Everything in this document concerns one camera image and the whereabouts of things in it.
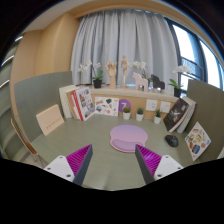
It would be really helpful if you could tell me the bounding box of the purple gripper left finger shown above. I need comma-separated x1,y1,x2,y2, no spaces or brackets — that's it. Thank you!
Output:
44,145,93,186

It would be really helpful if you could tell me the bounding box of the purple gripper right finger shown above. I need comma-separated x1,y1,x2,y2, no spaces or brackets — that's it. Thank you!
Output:
135,145,183,184

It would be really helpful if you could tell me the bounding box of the black computer mouse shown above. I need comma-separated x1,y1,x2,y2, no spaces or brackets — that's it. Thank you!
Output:
165,135,179,147

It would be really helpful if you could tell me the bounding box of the purple mouse pad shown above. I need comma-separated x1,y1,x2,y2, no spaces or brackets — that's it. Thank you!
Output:
110,125,148,153

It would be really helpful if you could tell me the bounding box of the small potted plant right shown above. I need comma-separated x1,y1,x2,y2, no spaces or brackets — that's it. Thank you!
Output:
154,109,162,124

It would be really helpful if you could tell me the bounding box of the small potted plant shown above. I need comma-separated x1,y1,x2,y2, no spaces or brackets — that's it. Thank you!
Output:
154,109,162,124
123,107,131,120
136,108,144,121

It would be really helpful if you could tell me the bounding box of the colourful illustrated book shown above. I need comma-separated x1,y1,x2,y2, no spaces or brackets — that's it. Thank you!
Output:
185,122,211,161

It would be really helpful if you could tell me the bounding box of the small potted plant middle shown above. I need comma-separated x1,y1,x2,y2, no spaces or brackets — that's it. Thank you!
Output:
136,108,144,121

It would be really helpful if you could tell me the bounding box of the white book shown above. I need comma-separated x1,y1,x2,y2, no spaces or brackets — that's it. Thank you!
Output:
59,85,77,118

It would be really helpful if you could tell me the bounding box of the black book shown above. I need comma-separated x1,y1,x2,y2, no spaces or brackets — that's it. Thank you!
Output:
163,98,189,132

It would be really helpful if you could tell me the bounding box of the small potted plant left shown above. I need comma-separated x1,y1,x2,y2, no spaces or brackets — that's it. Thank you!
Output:
123,107,131,120

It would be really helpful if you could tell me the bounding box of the white illustrated card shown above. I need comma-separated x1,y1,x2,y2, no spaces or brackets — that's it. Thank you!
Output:
95,97,119,116

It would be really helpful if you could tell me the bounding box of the purple round number sign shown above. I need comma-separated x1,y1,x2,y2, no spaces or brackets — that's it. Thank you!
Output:
118,99,131,112

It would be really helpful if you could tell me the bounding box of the red spine picture book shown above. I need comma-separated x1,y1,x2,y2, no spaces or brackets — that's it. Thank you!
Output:
66,87,95,121

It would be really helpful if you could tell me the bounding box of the white orchid black pot right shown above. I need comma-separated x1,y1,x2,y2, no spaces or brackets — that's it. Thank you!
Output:
168,65,191,98

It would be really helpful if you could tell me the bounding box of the white orchid black pot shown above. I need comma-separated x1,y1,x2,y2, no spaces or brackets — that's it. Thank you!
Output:
168,65,191,98
78,60,103,89

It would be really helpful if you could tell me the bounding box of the black horse figure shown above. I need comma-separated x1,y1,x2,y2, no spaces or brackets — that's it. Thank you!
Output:
151,75,165,90

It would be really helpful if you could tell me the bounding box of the white orchid black pot left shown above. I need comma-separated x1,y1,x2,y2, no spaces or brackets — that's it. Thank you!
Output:
78,60,103,89

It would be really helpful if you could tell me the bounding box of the wooden horse figure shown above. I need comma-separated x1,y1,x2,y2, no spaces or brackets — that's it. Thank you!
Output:
133,72,148,92

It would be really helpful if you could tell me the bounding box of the white orchid middle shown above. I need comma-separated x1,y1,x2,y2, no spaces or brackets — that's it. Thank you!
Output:
133,61,153,85

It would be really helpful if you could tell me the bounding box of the wooden hand model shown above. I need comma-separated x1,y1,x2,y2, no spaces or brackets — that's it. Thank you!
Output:
106,61,117,89

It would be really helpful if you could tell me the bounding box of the wooden mannequin figure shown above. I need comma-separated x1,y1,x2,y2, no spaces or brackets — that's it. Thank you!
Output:
121,56,131,87

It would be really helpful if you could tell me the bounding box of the grey curtain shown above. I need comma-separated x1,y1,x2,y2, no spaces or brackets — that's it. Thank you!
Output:
71,9,178,85

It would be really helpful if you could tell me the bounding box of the white wall socket right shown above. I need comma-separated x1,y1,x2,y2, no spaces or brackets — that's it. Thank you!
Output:
160,101,171,113

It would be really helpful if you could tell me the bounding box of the white wall socket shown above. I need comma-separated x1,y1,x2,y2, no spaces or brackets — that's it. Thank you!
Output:
146,100,157,111
160,101,171,113

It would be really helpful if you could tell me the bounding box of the white wall socket left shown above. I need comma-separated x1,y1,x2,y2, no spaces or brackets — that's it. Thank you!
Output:
146,100,157,111

